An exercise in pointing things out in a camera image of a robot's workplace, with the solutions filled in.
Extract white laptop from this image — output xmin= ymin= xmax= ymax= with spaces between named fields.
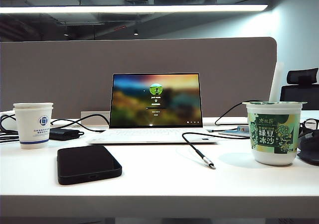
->
xmin=87 ymin=72 xmax=220 ymax=145

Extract black power adapter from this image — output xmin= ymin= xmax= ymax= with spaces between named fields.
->
xmin=48 ymin=127 xmax=85 ymax=141

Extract white paper cup blue logo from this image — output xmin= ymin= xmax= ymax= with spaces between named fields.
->
xmin=12 ymin=102 xmax=54 ymax=150

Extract black rounded object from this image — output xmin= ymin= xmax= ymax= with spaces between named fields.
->
xmin=297 ymin=130 xmax=319 ymax=165

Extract long ceiling light strip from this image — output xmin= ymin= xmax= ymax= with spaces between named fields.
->
xmin=0 ymin=4 xmax=269 ymax=14

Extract black laptop power cable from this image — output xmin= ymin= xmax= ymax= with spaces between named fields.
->
xmin=49 ymin=113 xmax=110 ymax=133

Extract thin black arched cable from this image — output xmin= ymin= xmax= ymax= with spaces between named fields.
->
xmin=214 ymin=101 xmax=250 ymax=126

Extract black eyeglasses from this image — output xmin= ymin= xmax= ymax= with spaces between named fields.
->
xmin=298 ymin=118 xmax=319 ymax=135

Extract short black hub cable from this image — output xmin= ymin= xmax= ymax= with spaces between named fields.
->
xmin=208 ymin=127 xmax=239 ymax=133

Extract flat silver device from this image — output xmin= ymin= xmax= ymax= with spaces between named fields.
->
xmin=218 ymin=130 xmax=250 ymax=138

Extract black office chair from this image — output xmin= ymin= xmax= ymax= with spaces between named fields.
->
xmin=279 ymin=68 xmax=319 ymax=110

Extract black phone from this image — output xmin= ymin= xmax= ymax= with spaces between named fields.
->
xmin=56 ymin=144 xmax=123 ymax=186

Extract black cable bundle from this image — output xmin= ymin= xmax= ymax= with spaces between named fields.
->
xmin=0 ymin=113 xmax=20 ymax=143

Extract black charger cable silver plug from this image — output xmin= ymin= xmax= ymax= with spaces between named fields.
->
xmin=181 ymin=131 xmax=251 ymax=170

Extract green printed plastic drink cup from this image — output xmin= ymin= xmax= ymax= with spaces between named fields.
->
xmin=242 ymin=100 xmax=308 ymax=166

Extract taupe desk partition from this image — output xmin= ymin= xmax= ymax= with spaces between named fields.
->
xmin=0 ymin=36 xmax=278 ymax=112

